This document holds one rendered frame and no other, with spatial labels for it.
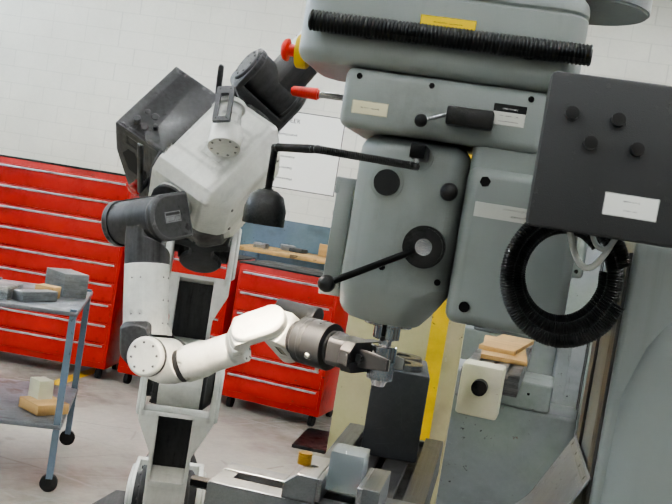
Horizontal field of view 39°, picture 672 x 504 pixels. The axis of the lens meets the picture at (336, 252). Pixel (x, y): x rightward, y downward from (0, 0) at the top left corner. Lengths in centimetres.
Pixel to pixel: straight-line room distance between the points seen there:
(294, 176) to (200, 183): 900
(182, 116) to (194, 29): 945
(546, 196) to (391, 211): 36
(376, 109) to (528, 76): 25
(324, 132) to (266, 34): 132
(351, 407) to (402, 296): 193
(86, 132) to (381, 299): 1032
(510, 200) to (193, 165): 73
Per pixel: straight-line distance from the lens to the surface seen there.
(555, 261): 156
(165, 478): 249
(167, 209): 192
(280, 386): 641
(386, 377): 169
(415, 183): 159
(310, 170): 1092
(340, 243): 168
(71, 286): 486
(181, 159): 200
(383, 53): 158
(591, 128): 131
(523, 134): 156
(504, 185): 155
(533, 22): 158
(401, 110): 157
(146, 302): 190
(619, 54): 1090
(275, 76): 213
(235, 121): 193
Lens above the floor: 151
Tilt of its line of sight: 3 degrees down
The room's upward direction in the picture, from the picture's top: 9 degrees clockwise
